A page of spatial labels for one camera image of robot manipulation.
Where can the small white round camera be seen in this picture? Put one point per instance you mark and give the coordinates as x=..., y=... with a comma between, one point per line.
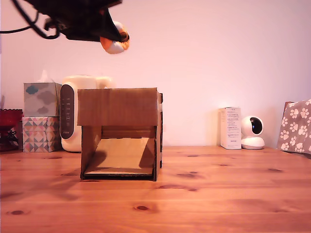
x=252, y=143

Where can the cloud print tissue box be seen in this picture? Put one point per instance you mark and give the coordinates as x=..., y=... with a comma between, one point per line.
x=40, y=99

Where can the paw print cloth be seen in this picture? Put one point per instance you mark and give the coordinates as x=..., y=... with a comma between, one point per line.
x=296, y=126

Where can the red glass bowl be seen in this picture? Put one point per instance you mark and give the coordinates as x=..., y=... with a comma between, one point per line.
x=8, y=117

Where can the white printed carton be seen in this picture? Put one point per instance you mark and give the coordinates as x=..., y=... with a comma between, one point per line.
x=233, y=128

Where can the geometric print tissue box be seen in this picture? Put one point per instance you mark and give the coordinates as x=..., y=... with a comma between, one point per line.
x=38, y=134

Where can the cardboard dice tower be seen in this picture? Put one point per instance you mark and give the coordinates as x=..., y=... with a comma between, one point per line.
x=116, y=106

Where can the white tissue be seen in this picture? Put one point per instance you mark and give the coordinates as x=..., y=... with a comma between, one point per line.
x=44, y=76

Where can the orange and white footbag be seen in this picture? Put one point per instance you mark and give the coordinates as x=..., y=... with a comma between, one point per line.
x=114, y=47

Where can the cream water dispenser appliance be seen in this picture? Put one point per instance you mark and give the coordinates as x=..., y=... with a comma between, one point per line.
x=80, y=83

